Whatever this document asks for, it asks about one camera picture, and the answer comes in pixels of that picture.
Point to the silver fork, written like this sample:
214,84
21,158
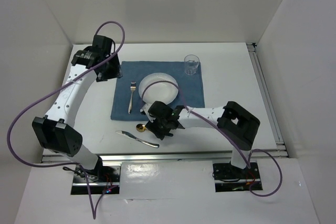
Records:
132,89

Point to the gold spoon dark handle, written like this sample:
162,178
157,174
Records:
141,128

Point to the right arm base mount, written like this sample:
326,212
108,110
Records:
228,178

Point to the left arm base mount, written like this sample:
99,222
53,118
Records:
108,182

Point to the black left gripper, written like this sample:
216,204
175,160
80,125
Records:
115,72

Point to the white plate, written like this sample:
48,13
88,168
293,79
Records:
163,91

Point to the clear drinking glass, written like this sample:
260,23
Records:
191,63

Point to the blue cloth napkin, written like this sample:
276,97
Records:
135,71

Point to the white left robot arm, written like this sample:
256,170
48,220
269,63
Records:
55,130

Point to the silver butter knife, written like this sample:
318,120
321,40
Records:
131,136

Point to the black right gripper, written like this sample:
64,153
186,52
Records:
152,126

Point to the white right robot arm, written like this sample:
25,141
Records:
232,121

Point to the aluminium front rail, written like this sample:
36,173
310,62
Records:
161,157

